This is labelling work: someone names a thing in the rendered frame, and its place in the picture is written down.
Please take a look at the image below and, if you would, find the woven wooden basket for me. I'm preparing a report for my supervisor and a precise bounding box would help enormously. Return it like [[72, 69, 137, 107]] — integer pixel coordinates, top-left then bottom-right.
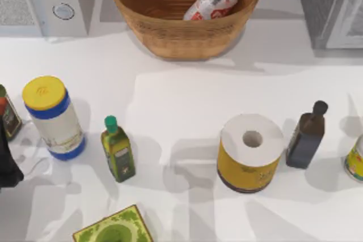
[[113, 0, 260, 61]]

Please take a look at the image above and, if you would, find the green bottle with green cap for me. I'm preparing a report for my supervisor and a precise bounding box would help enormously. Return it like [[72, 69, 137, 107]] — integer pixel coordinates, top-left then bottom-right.
[[100, 115, 136, 183]]

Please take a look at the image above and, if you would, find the toilet paper roll yellow wrapper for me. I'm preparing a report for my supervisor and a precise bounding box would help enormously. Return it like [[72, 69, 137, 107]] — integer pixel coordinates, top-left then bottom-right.
[[217, 113, 285, 194]]

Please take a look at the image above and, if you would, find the white canister with yellow lid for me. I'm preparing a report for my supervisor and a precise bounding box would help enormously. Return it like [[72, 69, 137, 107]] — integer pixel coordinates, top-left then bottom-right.
[[22, 75, 87, 161]]

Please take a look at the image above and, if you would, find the dark brown bottle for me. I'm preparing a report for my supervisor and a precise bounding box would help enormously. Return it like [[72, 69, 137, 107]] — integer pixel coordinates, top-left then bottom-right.
[[285, 100, 329, 170]]

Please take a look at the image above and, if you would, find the green box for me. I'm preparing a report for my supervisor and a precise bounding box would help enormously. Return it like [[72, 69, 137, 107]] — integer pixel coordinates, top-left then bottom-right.
[[72, 204, 155, 242]]

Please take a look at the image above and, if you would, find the round microwave knob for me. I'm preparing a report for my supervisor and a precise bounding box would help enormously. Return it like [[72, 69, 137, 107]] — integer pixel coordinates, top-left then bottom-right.
[[52, 2, 75, 20]]

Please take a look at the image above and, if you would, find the dark bottle with orange label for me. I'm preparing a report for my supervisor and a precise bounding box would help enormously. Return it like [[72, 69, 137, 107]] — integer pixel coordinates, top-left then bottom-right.
[[0, 84, 23, 142]]

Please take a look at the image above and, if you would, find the grey cabinet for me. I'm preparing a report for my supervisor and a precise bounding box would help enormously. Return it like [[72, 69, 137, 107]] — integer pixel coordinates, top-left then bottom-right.
[[294, 0, 363, 50]]

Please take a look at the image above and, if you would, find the yellow and white can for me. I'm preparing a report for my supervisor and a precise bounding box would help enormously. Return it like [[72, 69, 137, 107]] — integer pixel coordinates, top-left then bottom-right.
[[344, 134, 363, 183]]

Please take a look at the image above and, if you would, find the pale microwave oven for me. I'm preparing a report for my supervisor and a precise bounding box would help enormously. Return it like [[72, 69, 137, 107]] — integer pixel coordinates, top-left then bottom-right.
[[0, 0, 100, 38]]

